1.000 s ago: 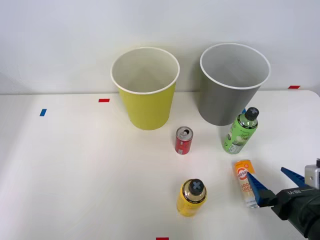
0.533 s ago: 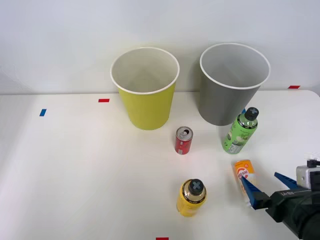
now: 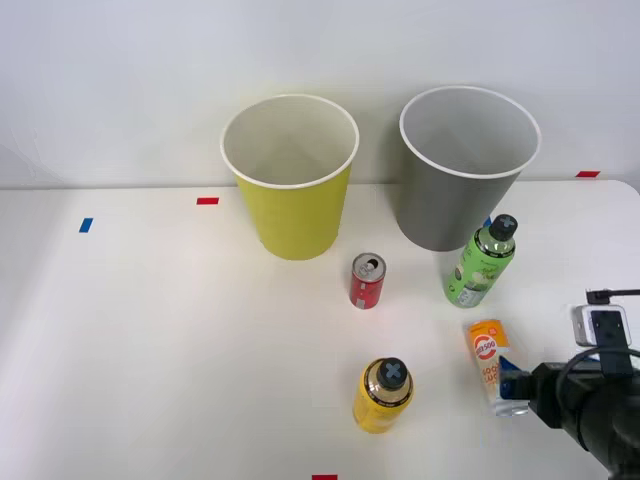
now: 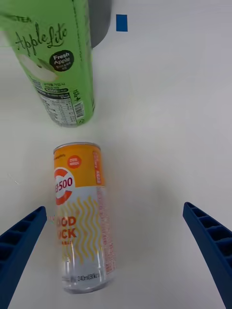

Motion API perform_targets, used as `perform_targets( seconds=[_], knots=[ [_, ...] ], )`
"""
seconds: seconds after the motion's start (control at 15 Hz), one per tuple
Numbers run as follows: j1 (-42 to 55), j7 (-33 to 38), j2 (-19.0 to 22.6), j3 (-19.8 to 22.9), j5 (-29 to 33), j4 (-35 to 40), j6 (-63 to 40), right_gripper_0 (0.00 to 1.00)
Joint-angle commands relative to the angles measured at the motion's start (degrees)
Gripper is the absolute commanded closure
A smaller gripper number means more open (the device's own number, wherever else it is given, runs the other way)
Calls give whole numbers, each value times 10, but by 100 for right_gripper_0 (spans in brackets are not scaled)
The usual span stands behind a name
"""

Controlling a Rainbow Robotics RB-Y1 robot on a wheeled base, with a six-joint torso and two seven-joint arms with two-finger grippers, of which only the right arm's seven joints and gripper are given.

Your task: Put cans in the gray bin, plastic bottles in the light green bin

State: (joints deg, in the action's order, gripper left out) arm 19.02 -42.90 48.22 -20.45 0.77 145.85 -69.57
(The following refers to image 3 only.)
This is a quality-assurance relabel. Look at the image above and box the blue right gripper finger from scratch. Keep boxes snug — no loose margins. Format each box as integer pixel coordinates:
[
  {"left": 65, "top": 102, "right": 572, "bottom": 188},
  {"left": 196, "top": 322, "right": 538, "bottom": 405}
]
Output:
[
  {"left": 498, "top": 349, "right": 533, "bottom": 379},
  {"left": 498, "top": 377, "right": 534, "bottom": 402}
]

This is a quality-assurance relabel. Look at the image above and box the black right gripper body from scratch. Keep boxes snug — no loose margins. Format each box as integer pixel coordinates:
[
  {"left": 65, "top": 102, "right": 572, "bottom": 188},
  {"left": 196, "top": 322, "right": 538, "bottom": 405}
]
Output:
[{"left": 529, "top": 361, "right": 609, "bottom": 432}]

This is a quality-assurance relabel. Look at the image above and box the clear bottle orange label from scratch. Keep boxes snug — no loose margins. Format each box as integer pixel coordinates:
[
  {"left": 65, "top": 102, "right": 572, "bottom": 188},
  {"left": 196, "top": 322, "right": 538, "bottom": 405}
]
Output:
[{"left": 465, "top": 318, "right": 530, "bottom": 418}]

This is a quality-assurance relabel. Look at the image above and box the green label plastic bottle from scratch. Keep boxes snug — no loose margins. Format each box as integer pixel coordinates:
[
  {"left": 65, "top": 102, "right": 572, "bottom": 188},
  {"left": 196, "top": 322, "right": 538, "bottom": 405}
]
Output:
[{"left": 443, "top": 213, "right": 519, "bottom": 308}]

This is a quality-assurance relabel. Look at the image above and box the yellow plastic bottle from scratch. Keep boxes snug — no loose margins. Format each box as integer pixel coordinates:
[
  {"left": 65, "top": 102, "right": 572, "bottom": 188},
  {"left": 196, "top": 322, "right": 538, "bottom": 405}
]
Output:
[{"left": 352, "top": 356, "right": 415, "bottom": 434}]

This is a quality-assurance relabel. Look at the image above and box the red drink can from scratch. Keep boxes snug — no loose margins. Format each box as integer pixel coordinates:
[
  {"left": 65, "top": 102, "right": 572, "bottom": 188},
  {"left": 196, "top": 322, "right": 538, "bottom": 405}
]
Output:
[{"left": 349, "top": 252, "right": 388, "bottom": 311}]

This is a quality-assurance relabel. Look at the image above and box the grey plastic waste bin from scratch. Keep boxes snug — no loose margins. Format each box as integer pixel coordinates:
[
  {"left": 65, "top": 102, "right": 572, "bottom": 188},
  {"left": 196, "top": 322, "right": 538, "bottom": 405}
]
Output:
[{"left": 398, "top": 85, "right": 543, "bottom": 253}]

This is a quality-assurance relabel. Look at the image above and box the yellow-green plastic waste bin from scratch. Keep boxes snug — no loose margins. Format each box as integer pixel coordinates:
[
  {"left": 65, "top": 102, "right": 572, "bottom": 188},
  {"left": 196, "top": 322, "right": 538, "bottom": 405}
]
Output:
[{"left": 220, "top": 93, "right": 361, "bottom": 262}]

